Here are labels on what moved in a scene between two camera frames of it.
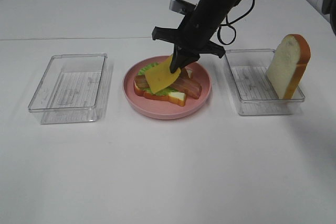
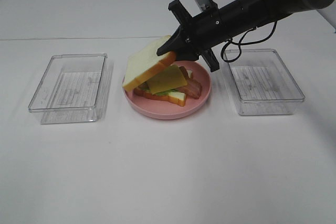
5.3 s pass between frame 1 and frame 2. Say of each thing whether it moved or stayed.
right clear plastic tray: stayed
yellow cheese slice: moved
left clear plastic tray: stayed
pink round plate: stayed
